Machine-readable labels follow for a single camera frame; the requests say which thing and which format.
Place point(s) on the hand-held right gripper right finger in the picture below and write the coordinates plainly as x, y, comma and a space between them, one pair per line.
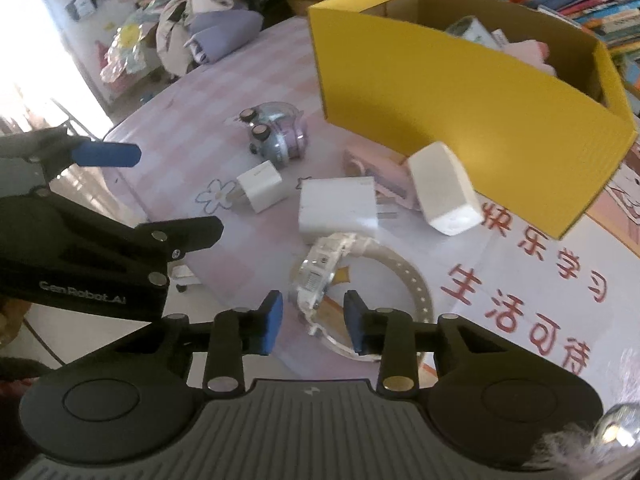
354, 325

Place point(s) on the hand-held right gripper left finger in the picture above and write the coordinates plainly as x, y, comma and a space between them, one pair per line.
270, 324

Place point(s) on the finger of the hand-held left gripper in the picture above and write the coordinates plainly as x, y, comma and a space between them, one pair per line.
192, 234
107, 154

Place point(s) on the white wristwatch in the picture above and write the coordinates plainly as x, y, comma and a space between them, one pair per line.
320, 270

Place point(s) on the small white charger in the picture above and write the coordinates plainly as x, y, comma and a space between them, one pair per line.
260, 185

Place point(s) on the large white charger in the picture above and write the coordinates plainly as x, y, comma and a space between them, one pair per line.
337, 205

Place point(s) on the purple toy car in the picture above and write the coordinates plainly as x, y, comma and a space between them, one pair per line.
277, 130

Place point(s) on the pink handheld device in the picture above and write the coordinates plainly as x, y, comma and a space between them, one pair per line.
372, 167

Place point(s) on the rounded white power adapter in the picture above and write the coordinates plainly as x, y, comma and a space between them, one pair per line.
442, 190

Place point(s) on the yellow cardboard box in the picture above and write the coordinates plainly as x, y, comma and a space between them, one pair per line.
450, 110

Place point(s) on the pink printed tablecloth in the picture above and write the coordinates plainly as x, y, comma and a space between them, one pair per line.
200, 110

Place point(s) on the clear plastic toy bag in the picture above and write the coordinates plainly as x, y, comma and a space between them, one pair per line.
122, 52

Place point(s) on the purple garment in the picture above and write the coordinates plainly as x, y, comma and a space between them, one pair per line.
225, 35

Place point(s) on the white fuzzy cloth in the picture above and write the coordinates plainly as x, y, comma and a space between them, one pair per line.
565, 447

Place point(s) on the white green small carton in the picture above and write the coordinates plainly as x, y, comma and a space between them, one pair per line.
470, 30

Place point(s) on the pink plush item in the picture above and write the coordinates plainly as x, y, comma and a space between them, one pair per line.
530, 55

